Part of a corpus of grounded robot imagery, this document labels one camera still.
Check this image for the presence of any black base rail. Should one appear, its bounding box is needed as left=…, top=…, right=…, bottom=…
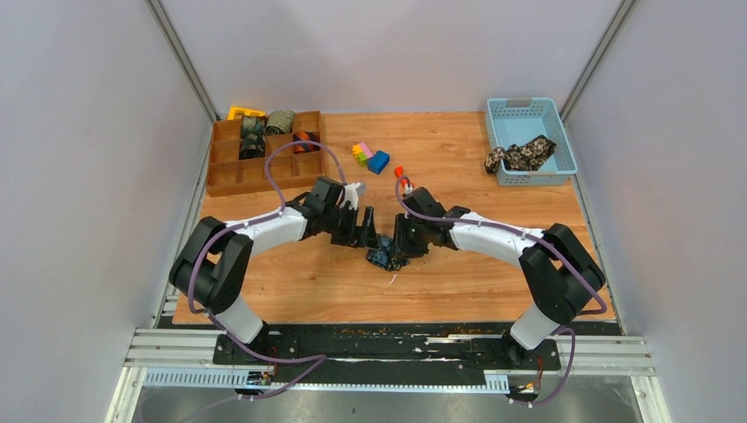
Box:
left=212, top=321, right=576, bottom=387

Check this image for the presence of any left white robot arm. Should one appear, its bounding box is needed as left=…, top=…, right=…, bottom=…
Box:
left=168, top=176, right=379, bottom=364

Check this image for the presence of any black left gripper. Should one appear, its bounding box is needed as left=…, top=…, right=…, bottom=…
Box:
left=325, top=205, right=383, bottom=252

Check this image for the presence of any rolled olive tie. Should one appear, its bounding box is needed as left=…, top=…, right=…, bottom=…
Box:
left=265, top=110, right=296, bottom=136

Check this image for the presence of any rolled orange striped tie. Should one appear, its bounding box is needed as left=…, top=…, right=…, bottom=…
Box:
left=292, top=131, right=321, bottom=154

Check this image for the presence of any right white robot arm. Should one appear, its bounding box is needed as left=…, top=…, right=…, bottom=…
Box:
left=394, top=187, right=607, bottom=368

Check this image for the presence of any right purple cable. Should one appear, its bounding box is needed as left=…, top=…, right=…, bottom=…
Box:
left=395, top=176, right=610, bottom=408

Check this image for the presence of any light blue plastic basket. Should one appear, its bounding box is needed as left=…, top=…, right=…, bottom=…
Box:
left=485, top=97, right=578, bottom=187

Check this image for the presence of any white slotted cable duct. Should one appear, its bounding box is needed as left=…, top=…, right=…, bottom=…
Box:
left=141, top=366, right=510, bottom=395

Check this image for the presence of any pink toy block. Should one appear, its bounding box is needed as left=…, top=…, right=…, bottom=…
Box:
left=358, top=143, right=373, bottom=159

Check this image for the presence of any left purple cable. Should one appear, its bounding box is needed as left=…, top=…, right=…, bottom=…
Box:
left=186, top=139, right=348, bottom=366

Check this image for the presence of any blue toy block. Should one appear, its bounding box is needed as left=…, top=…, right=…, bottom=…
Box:
left=367, top=150, right=390, bottom=174

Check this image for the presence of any rolled camouflage tie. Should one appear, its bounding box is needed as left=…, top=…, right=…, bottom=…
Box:
left=239, top=134, right=266, bottom=160

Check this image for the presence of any blue patterned necktie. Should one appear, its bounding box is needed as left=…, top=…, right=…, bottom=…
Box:
left=366, top=234, right=410, bottom=271

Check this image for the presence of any rolled dark green tie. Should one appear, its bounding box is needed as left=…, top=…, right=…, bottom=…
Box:
left=240, top=115, right=266, bottom=137

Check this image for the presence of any wooden compartment tray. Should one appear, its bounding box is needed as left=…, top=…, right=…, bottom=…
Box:
left=206, top=111, right=329, bottom=197

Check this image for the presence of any purple cable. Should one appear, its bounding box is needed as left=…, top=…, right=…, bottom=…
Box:
left=186, top=139, right=348, bottom=366
left=395, top=176, right=610, bottom=408

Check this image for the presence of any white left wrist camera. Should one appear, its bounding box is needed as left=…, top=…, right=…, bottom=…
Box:
left=341, top=182, right=367, bottom=210

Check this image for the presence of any brown floral necktie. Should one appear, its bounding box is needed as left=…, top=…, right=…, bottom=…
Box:
left=484, top=135, right=557, bottom=174

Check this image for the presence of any yellow plastic object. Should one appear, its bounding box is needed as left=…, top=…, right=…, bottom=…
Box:
left=226, top=106, right=266, bottom=121

